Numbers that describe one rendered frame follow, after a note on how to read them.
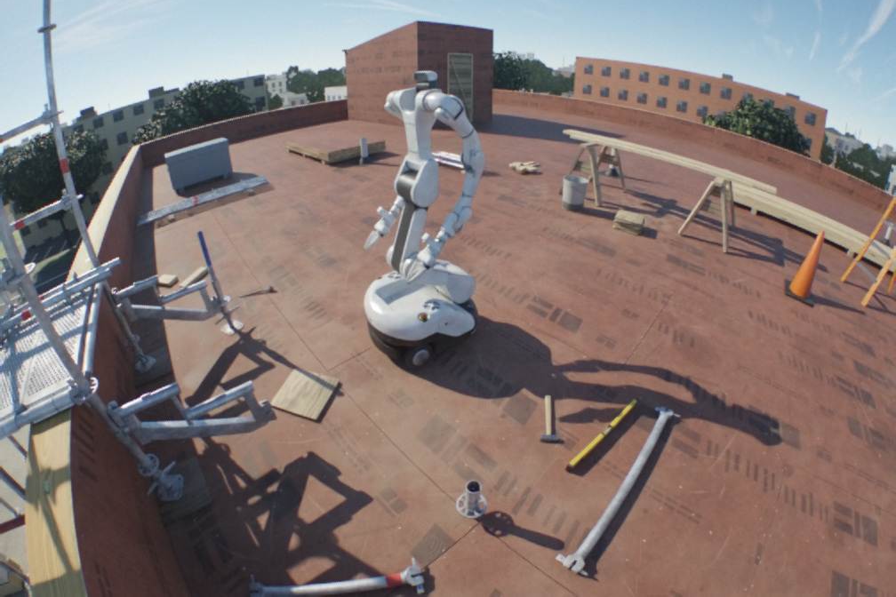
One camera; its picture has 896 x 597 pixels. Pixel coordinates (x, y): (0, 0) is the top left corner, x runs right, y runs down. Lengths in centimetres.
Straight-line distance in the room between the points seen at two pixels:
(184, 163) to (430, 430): 636
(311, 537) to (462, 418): 94
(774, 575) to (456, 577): 144
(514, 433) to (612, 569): 83
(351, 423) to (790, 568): 233
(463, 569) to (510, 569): 18
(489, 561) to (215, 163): 702
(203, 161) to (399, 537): 670
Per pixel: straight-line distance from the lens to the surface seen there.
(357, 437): 191
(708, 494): 204
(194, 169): 729
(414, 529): 165
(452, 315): 204
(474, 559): 161
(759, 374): 287
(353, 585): 157
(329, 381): 216
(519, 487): 175
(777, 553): 215
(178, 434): 180
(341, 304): 275
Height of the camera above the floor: 156
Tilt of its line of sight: 29 degrees down
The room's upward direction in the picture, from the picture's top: straight up
